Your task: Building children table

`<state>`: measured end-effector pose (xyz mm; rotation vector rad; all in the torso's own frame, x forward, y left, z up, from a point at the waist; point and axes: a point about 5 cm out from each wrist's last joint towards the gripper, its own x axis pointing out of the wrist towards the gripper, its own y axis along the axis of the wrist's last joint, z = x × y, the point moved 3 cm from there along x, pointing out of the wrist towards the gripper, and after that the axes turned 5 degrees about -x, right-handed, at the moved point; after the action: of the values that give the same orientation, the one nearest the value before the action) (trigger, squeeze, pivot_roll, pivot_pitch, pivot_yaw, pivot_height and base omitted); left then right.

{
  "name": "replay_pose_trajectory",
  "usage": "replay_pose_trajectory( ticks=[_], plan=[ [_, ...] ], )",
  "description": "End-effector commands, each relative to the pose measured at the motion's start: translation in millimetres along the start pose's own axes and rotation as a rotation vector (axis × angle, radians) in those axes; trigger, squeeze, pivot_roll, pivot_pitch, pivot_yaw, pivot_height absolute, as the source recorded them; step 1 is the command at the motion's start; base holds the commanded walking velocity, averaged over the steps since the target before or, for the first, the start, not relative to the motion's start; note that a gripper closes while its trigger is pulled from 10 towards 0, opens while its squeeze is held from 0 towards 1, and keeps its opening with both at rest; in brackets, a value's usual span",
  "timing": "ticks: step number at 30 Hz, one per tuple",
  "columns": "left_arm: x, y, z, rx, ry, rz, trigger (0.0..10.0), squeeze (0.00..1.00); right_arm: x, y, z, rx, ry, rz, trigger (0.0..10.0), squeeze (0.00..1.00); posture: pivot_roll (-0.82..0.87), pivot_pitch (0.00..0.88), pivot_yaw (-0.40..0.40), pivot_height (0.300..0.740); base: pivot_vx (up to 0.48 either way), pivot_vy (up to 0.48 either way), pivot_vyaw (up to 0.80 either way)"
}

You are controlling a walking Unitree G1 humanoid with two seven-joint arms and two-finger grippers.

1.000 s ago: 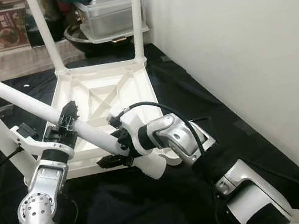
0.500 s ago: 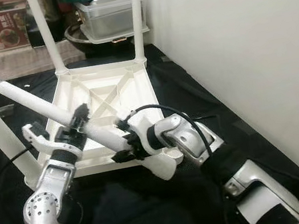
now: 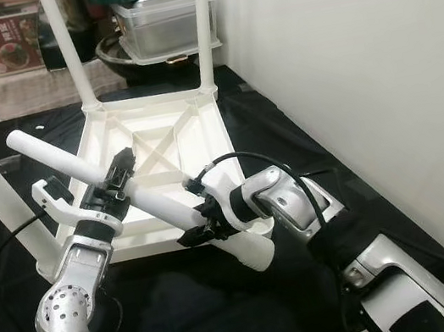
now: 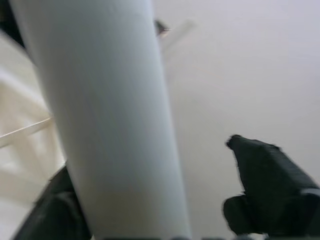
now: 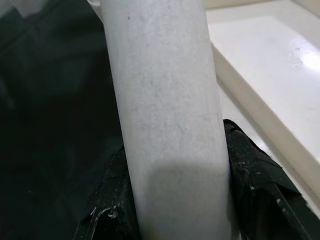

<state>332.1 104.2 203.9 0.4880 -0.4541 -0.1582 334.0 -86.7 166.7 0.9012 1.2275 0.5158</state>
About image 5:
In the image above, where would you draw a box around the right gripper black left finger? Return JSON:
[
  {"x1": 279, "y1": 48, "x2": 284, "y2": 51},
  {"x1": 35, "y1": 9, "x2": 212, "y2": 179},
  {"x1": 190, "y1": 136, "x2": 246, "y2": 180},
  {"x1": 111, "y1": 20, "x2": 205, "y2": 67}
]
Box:
[{"x1": 72, "y1": 144, "x2": 141, "y2": 240}]

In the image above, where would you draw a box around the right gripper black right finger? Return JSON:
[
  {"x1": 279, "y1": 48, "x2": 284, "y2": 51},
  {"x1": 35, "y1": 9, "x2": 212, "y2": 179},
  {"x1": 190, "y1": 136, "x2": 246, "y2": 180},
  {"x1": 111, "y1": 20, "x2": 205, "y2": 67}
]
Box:
[{"x1": 222, "y1": 118, "x2": 316, "y2": 240}]

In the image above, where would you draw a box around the white plastic table leg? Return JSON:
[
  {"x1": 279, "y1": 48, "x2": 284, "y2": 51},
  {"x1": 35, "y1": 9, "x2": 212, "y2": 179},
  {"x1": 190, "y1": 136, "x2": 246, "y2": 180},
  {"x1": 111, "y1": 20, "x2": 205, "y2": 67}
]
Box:
[{"x1": 94, "y1": 0, "x2": 238, "y2": 240}]

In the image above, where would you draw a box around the black tablecloth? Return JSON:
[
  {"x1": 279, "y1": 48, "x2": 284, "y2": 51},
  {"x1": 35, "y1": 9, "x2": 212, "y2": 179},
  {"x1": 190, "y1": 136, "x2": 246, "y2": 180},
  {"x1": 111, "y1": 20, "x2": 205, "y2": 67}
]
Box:
[{"x1": 0, "y1": 0, "x2": 141, "y2": 240}]

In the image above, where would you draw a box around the white plastic table top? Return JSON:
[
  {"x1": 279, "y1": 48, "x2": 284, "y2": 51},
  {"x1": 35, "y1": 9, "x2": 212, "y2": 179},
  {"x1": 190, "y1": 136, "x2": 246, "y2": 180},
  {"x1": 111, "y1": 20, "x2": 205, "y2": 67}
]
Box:
[{"x1": 204, "y1": 0, "x2": 320, "y2": 226}]

